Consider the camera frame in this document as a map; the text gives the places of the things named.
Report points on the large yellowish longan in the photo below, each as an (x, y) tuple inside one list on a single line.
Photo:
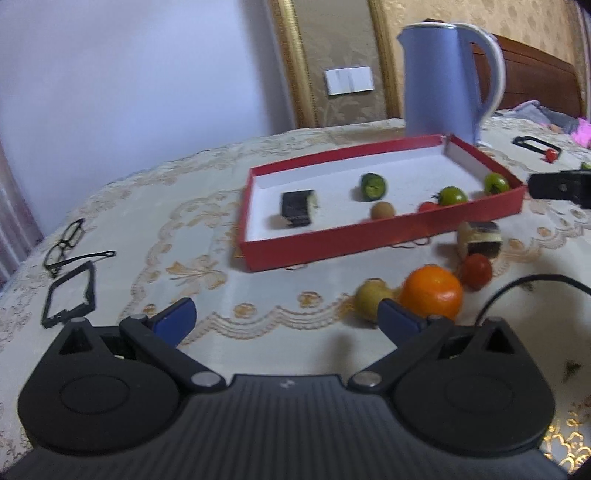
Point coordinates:
[(371, 300)]

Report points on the pink cloth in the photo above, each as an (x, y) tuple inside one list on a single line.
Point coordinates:
[(582, 131)]

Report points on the black rectangular plastic frame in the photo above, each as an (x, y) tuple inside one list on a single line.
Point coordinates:
[(524, 141)]

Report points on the large green tomato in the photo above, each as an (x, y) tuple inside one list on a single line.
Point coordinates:
[(452, 195)]

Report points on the black square plastic frame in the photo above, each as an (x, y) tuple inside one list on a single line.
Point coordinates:
[(90, 286)]

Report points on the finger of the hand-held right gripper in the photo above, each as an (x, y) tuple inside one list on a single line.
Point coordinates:
[(558, 187)]

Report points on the gilded wall moulding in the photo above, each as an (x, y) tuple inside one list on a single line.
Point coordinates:
[(291, 60), (385, 60)]

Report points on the grey cloth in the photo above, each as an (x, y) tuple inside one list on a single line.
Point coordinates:
[(535, 110)]

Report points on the blue electric kettle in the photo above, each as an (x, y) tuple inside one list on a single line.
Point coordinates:
[(438, 83)]

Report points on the black eyeglasses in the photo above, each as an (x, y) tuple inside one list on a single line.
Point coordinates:
[(60, 249)]

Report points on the orange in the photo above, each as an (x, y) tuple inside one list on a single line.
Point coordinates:
[(431, 290)]

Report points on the white wall light switch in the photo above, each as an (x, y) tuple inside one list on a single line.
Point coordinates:
[(349, 81)]

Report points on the small brown longan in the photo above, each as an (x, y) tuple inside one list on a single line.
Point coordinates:
[(383, 210)]

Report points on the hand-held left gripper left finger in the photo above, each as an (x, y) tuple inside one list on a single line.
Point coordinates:
[(175, 323)]

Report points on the patterned curtain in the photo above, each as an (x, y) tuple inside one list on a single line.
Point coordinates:
[(14, 221)]

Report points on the wooden bed headboard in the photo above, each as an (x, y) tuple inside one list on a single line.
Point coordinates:
[(535, 78)]

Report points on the red cardboard box tray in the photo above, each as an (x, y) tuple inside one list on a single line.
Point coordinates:
[(337, 184)]

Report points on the small green tomato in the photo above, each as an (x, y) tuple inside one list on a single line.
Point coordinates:
[(496, 183)]

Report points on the tiny red cherry tomato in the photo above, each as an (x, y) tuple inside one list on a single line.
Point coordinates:
[(550, 155)]

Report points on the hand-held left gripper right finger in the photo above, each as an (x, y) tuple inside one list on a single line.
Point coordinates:
[(397, 321)]

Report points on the dark green lime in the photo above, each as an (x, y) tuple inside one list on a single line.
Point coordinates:
[(373, 187)]

